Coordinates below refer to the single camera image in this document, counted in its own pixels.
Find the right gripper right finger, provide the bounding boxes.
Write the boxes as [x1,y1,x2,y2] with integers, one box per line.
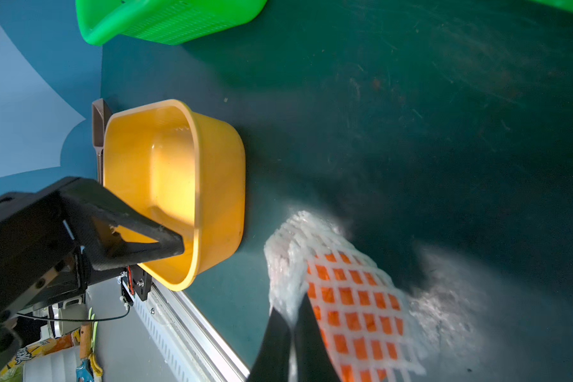
[294,294,341,382]

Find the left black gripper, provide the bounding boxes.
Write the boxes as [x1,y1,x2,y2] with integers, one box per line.
[0,178,185,371]

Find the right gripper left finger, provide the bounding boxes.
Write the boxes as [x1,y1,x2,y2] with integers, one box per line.
[247,309,292,382]

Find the netted orange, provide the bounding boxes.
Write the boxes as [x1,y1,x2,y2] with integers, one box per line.
[264,211,427,381]

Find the yellow plastic tray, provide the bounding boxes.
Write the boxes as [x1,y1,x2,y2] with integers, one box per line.
[103,100,246,291]

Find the left green plastic basket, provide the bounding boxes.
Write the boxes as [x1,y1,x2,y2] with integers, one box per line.
[76,0,267,46]

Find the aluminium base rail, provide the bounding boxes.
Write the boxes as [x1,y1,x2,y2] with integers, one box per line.
[130,283,249,382]

